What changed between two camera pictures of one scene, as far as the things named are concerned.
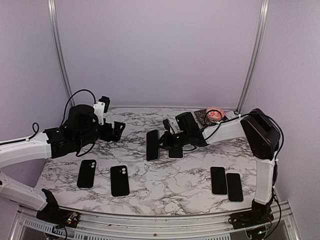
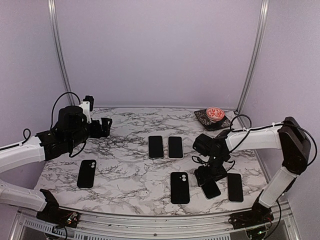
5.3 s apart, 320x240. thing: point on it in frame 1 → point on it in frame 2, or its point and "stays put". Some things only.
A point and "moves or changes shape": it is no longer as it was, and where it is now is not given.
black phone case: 87,174 stays put
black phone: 218,177 moves or changes shape
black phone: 152,145 moves or changes shape
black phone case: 119,183 → 180,192
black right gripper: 166,139 → 201,176
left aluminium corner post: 58,41 stays put
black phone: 235,189 stays put
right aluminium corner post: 264,17 stays put
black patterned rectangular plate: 202,119 stays put
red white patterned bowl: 215,115 stays put
